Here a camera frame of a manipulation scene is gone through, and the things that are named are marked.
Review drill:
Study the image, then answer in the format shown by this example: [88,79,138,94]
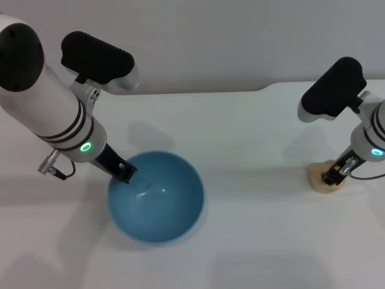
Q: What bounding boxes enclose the arm cable with connector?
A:
[342,157,385,182]
[37,151,76,181]

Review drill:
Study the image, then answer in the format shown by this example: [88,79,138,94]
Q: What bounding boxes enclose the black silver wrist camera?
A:
[60,31,141,96]
[297,56,368,123]

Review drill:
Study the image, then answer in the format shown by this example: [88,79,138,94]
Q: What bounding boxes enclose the beige egg yolk pastry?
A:
[306,159,347,193]

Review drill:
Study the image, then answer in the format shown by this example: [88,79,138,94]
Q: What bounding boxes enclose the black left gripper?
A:
[92,143,138,184]

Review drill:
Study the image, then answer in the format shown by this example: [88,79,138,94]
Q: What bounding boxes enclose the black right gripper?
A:
[322,146,367,187]

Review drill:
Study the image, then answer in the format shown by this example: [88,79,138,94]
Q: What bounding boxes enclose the blue bowl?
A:
[107,151,206,243]

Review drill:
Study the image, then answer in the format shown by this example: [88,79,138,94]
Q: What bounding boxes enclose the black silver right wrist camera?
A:
[297,56,368,123]

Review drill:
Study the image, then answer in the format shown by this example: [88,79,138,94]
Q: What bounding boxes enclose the left arm cable with connector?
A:
[37,151,76,181]

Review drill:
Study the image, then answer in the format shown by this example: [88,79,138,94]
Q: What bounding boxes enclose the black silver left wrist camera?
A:
[60,31,141,96]

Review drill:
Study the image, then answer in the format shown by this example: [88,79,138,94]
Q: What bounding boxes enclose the right arm cable with connector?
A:
[342,157,385,182]

